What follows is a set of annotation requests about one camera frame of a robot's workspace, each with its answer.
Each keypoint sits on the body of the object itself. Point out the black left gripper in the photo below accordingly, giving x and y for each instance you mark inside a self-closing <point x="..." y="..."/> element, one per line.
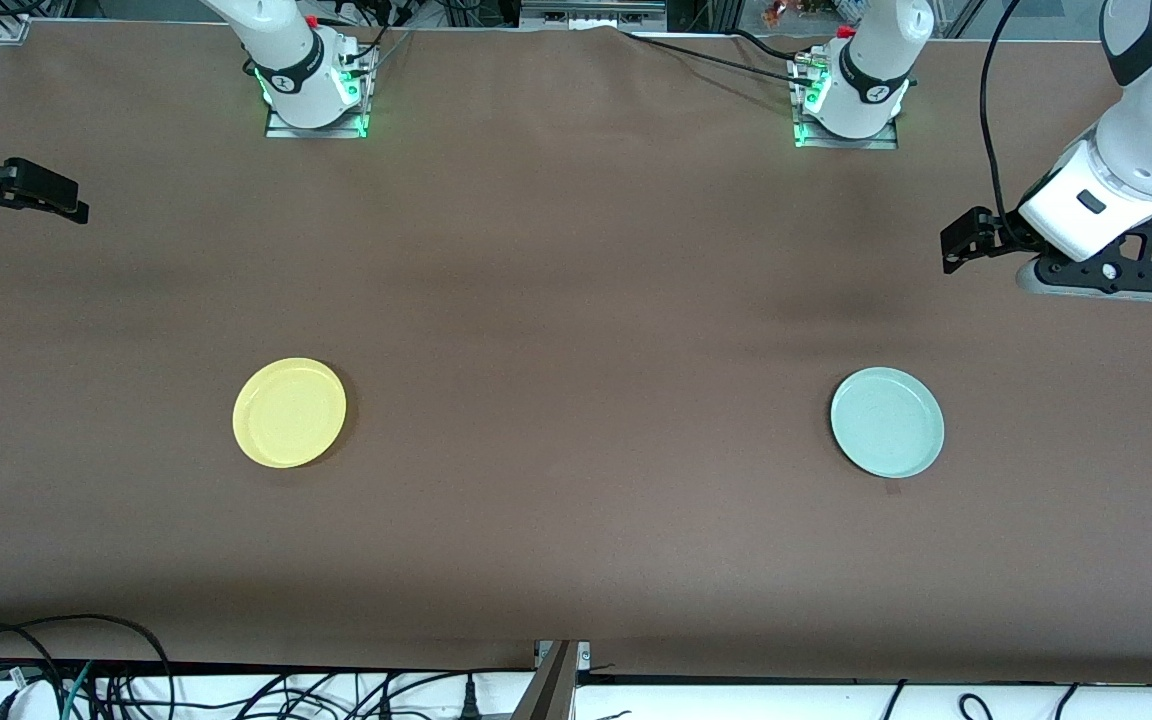
<point x="998" y="237"/>

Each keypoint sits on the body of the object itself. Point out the pale green plate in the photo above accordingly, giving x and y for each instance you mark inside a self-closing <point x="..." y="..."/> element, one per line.
<point x="887" y="422"/>

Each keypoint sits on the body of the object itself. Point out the yellow plate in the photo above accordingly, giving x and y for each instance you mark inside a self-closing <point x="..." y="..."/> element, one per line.
<point x="289" y="412"/>

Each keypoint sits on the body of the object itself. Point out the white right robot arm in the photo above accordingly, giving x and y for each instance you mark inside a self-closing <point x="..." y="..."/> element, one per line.
<point x="286" y="50"/>

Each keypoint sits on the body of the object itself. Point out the small orange red objects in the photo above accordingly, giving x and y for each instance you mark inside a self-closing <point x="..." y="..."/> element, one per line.
<point x="786" y="12"/>

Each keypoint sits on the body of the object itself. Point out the brown table cover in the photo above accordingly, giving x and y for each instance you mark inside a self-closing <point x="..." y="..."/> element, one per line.
<point x="576" y="300"/>

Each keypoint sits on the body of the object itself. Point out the white lower shelf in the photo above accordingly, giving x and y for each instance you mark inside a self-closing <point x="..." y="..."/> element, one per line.
<point x="736" y="705"/>

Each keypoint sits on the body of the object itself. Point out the black power plug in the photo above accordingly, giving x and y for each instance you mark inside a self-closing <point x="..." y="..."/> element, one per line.
<point x="470" y="705"/>

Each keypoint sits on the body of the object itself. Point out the metal corner bracket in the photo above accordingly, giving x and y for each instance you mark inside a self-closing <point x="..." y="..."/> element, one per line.
<point x="14" y="30"/>

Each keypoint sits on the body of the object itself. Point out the aluminium frame rail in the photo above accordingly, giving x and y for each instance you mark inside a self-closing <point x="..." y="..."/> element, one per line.
<point x="591" y="15"/>

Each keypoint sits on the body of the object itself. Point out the aluminium profile post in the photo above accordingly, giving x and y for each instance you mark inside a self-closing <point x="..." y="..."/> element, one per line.
<point x="551" y="690"/>

